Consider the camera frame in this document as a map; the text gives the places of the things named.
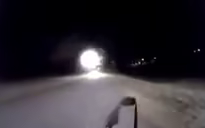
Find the bright lamp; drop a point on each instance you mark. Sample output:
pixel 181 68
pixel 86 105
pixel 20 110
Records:
pixel 90 59

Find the robot's own part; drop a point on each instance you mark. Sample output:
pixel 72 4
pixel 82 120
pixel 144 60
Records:
pixel 127 102

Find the pale grey road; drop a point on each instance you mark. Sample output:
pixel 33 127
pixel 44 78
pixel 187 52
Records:
pixel 73 103

